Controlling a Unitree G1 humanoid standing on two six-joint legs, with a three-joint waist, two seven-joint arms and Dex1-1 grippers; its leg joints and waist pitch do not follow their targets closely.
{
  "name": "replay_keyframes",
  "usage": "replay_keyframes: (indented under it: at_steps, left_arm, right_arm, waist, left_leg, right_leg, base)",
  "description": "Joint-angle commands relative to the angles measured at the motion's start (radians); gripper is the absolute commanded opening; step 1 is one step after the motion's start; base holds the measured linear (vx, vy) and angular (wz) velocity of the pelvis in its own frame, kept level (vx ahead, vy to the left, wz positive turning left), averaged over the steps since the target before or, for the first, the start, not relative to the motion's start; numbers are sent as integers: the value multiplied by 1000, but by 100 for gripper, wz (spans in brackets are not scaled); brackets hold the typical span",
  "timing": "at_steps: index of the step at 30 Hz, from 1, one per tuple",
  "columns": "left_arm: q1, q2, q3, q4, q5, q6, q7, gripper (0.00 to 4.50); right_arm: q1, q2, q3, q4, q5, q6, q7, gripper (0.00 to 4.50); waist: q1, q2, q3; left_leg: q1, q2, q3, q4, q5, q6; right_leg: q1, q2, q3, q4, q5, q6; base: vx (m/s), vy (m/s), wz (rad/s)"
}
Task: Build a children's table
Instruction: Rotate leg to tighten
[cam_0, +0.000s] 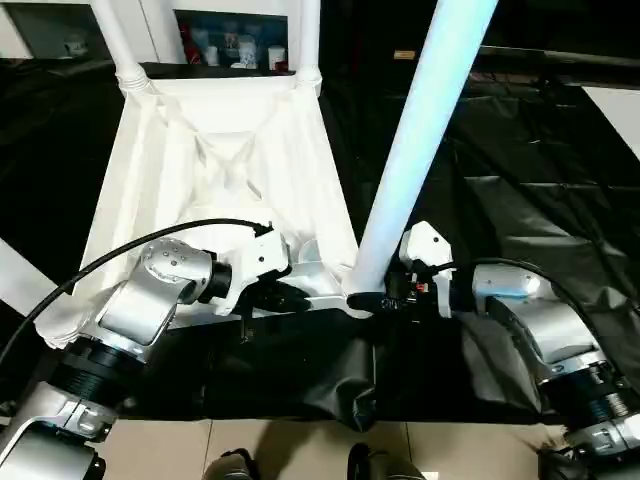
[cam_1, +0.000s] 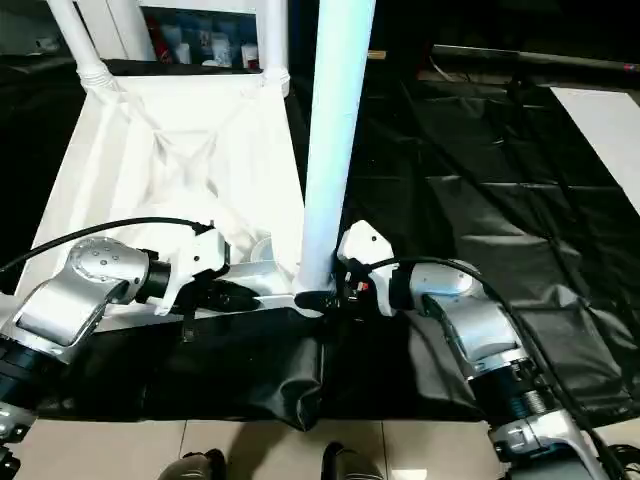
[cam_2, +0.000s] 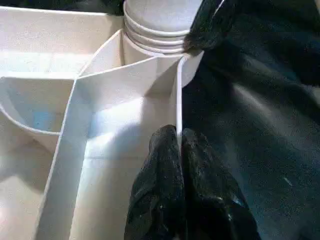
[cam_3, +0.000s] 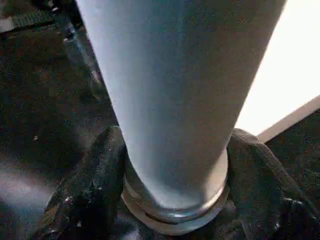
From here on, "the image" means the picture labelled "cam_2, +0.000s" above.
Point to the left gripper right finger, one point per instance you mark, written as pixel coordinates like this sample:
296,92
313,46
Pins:
207,200

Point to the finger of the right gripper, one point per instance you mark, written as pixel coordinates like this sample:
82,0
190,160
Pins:
210,25

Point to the white plastic table top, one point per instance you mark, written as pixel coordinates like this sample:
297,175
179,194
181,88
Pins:
87,150

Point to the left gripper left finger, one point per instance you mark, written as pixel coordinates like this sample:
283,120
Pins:
160,190

